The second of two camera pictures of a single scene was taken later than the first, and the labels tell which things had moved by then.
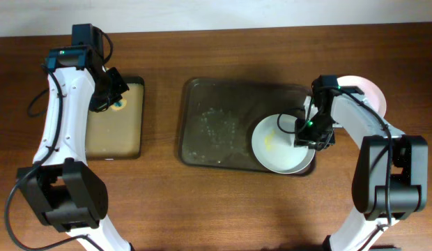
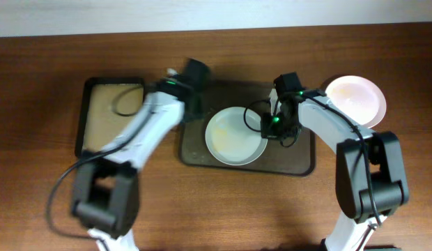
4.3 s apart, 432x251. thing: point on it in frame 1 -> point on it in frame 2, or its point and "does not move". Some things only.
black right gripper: [301, 137] -> [268, 132]
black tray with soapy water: [116, 133] does not move
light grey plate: [273, 146] -> [233, 136]
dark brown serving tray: [218, 118] does not move
